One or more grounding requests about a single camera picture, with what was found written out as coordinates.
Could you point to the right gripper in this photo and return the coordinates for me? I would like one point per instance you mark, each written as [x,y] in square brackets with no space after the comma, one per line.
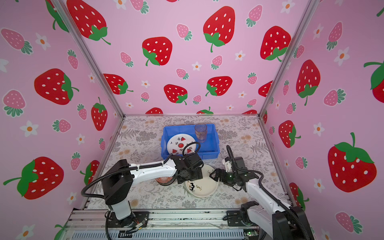
[222,177]

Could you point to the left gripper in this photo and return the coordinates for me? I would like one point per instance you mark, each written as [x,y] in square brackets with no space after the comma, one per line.
[198,175]

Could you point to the watermelon pattern plate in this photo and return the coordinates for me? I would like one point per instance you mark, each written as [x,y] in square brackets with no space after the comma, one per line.
[177,143]

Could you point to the pink transparent cup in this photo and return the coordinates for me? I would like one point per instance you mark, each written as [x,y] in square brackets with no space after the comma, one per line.
[200,132]

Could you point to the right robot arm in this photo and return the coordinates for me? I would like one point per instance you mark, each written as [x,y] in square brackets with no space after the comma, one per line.
[277,219]

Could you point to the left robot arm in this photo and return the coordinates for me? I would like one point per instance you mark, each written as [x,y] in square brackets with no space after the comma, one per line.
[122,176]

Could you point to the blue plastic bin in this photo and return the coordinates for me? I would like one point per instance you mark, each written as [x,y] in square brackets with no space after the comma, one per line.
[208,150]

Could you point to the cream floral plate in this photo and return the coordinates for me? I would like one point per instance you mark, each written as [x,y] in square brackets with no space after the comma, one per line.
[204,187]

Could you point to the dark striped bottom bowl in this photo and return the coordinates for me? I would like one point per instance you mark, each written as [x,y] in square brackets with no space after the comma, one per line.
[165,181]

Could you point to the green lit circuit board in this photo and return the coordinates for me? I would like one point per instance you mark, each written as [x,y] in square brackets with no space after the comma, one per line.
[250,235]

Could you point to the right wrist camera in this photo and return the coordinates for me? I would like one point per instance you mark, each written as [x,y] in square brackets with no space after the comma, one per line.
[236,165]

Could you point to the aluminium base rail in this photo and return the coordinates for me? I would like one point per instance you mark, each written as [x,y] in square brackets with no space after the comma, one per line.
[173,224]

